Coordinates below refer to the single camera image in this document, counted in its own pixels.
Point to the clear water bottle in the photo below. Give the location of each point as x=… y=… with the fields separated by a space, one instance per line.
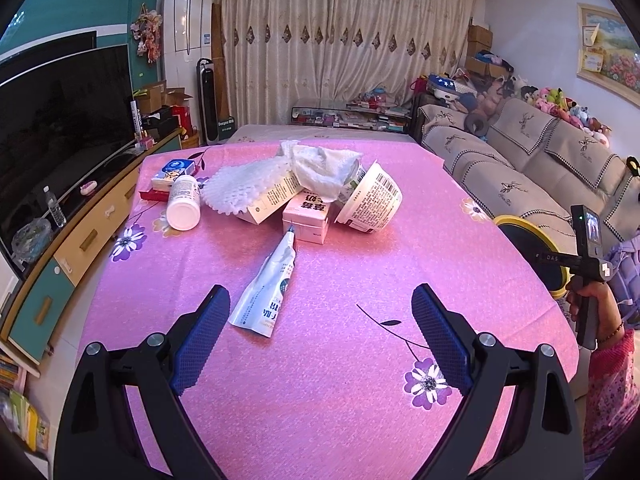
x=54 y=207

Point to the small pink box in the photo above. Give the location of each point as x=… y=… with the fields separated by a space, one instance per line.
x=144 y=142

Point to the open cardboard box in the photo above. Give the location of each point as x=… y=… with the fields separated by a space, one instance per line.
x=150 y=97
x=177 y=97

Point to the white squeezed toothpaste tube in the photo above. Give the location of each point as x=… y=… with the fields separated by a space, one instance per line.
x=265 y=290

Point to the blue white tissue pack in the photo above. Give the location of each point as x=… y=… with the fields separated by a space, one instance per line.
x=172 y=172

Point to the white standing air conditioner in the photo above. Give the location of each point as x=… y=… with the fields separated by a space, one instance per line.
x=182 y=35

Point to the white paper noodle cup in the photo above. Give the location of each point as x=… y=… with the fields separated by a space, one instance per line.
x=372 y=200

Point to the tall narrow white box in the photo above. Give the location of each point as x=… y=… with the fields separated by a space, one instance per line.
x=136 y=120

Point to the tall red box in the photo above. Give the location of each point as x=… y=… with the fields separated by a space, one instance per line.
x=182 y=120

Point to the black wall panel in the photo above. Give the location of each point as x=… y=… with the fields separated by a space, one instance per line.
x=45 y=47

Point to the framed flower painting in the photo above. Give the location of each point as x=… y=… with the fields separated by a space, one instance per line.
x=610 y=50

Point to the glass display table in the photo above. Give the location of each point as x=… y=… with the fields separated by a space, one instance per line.
x=350 y=115

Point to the person's right forearm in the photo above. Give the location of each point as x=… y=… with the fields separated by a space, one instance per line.
x=615 y=385

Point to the black curved television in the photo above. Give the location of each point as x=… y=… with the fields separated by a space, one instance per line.
x=60 y=125

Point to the black tower fan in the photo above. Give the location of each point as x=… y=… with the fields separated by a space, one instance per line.
x=207 y=100

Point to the white foam fruit net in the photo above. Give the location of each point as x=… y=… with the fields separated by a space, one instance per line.
x=235 y=187

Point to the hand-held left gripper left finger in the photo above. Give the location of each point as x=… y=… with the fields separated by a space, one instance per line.
x=200 y=340

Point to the teal and yellow television cabinet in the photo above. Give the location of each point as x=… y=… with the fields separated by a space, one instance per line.
x=75 y=255

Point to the clear plastic bag bowl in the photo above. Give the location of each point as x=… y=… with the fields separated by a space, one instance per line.
x=31 y=240

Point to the yellow rimmed black round stool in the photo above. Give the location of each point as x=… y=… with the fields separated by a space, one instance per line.
x=525 y=240

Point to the pink milk carton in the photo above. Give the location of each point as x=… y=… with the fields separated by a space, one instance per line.
x=305 y=217

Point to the white cardboard medicine box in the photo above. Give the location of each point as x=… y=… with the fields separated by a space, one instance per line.
x=272 y=201

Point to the pink floral tablecloth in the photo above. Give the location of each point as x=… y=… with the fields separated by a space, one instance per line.
x=340 y=285

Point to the beige covered sofa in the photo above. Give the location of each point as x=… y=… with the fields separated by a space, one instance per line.
x=500 y=160

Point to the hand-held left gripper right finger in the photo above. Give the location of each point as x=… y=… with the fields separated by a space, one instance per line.
x=442 y=340

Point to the hanging flower decoration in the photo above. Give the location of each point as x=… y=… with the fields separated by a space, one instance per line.
x=147 y=35

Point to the person's right hand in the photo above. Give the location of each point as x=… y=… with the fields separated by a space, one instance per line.
x=607 y=310

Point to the green box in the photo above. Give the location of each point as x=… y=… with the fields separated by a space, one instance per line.
x=225 y=130

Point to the stack of cardboard boxes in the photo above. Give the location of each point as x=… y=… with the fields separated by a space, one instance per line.
x=480 y=45

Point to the row of colourful books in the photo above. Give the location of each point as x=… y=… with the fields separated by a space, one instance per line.
x=20 y=405

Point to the pile of plush toys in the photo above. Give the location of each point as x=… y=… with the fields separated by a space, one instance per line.
x=555 y=100

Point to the purple cloth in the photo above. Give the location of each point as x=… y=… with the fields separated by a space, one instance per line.
x=627 y=280

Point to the small pink dish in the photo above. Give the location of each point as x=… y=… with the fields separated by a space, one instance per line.
x=88 y=188

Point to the beige patterned curtain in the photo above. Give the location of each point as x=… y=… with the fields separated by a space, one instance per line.
x=340 y=50

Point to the white pill bottle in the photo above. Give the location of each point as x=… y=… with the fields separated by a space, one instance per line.
x=183 y=205

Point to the black box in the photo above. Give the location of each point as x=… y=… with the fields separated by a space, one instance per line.
x=160 y=124

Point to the flat red box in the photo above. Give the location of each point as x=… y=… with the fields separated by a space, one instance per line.
x=152 y=195

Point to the blue star bag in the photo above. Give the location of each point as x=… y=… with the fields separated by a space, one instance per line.
x=442 y=87

